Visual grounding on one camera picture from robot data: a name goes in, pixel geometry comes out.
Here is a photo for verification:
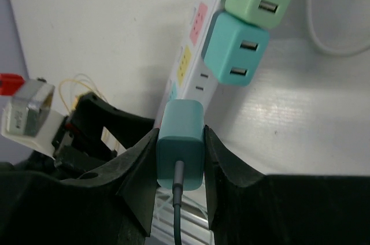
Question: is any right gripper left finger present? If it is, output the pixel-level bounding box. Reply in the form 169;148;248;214
1;129;158;244

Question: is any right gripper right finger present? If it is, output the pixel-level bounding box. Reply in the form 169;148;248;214
204;127;369;244

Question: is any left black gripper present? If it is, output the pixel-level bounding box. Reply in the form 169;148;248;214
51;92;154;176

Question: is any light blue charger plug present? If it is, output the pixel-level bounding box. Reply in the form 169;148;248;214
156;99;205;191

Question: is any white multicolour power strip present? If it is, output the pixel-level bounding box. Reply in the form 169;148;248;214
154;0;224;127

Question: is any teal usb charger plug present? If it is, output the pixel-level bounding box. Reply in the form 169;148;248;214
201;10;269;86

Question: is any white power strip cord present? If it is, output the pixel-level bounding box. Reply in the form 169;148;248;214
305;0;370;57

